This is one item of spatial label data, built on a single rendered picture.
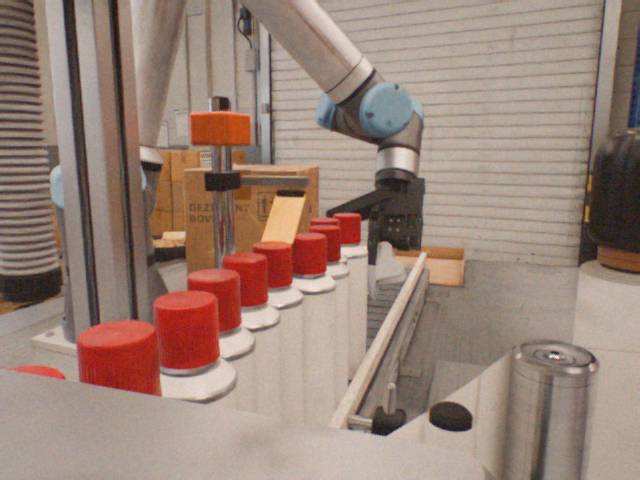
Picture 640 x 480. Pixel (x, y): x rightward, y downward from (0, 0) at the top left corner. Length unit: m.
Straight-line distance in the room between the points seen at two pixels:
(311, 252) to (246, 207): 0.59
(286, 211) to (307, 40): 0.32
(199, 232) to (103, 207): 0.65
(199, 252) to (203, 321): 0.81
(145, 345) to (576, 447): 0.20
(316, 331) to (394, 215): 0.41
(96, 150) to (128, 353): 0.23
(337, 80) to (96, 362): 0.58
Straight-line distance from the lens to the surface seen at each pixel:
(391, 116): 0.73
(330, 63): 0.73
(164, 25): 0.83
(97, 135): 0.43
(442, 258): 1.57
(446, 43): 4.86
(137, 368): 0.23
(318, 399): 0.48
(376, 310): 0.90
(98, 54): 0.43
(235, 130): 0.47
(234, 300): 0.32
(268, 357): 0.37
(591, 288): 0.47
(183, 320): 0.26
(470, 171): 4.73
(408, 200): 0.85
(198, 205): 1.06
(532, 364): 0.25
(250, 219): 1.03
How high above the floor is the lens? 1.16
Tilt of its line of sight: 11 degrees down
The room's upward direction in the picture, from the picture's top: straight up
